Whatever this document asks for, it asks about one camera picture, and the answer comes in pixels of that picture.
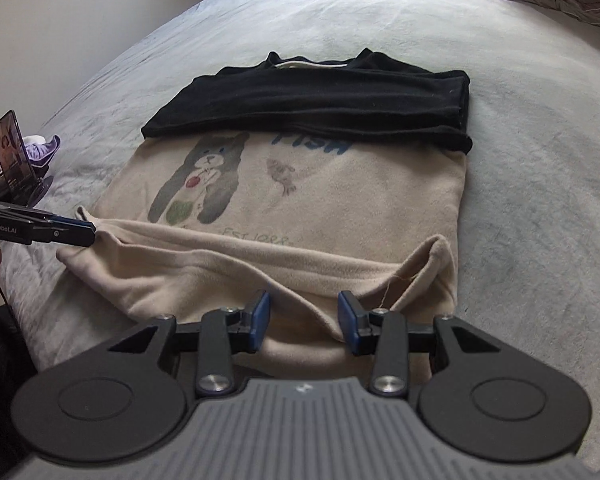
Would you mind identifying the person's dark clothing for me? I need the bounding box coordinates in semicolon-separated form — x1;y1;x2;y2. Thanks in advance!
0;305;39;480

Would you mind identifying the beige and black bear shirt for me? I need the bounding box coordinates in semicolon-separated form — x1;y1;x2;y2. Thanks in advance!
56;48;475;386

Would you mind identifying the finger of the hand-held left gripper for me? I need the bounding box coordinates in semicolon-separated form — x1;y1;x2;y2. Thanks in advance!
30;212;97;249

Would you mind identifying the black phone stand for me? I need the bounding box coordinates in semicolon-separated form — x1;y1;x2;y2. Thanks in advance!
0;175;56;207

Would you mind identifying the purple cloth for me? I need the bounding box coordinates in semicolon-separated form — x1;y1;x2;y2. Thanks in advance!
22;134;61;169

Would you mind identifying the smartphone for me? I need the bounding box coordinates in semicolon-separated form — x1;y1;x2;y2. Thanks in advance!
0;109;39;192

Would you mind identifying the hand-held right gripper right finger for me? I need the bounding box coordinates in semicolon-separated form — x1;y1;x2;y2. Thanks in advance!
337;291;524;397

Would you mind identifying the bed with grey sheet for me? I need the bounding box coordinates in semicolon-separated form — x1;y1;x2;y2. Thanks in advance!
0;0;600;480

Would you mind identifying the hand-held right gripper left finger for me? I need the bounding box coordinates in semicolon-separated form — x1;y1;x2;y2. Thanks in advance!
107;289;272;397

